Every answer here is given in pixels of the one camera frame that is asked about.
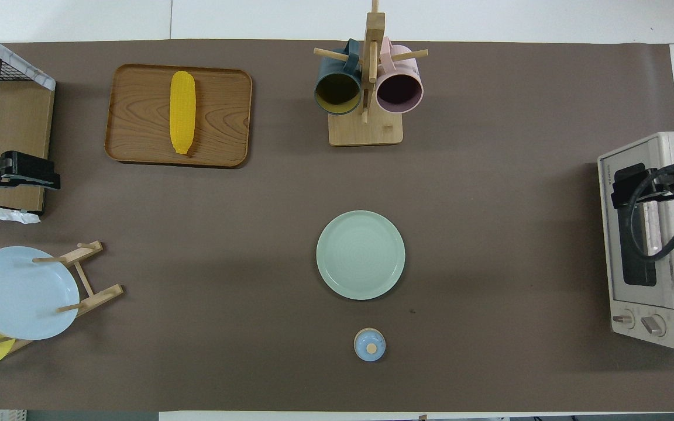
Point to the light blue plate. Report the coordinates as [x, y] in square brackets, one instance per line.
[15, 298]

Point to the yellow corn cob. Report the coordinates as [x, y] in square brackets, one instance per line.
[182, 111]

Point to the wooden shelf box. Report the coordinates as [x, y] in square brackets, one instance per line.
[27, 68]

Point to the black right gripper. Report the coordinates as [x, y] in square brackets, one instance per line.
[635, 181]

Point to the brown table mat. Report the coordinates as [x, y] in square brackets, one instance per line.
[489, 234]

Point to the wooden plate rack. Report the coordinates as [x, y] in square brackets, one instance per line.
[100, 296]

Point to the pink mug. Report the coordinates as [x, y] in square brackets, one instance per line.
[399, 93]

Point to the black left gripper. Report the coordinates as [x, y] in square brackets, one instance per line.
[27, 164]

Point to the wooden mug tree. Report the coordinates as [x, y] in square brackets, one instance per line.
[366, 131]

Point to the brown wooden tray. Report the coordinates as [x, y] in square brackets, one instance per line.
[138, 117]

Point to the glass oven door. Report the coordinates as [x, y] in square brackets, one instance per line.
[613, 257]

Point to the light green plate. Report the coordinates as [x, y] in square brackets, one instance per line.
[360, 255]

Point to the dark teal mug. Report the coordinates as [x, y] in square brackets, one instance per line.
[337, 93]

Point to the beige oven knob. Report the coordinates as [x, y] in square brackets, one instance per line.
[623, 320]
[654, 325]

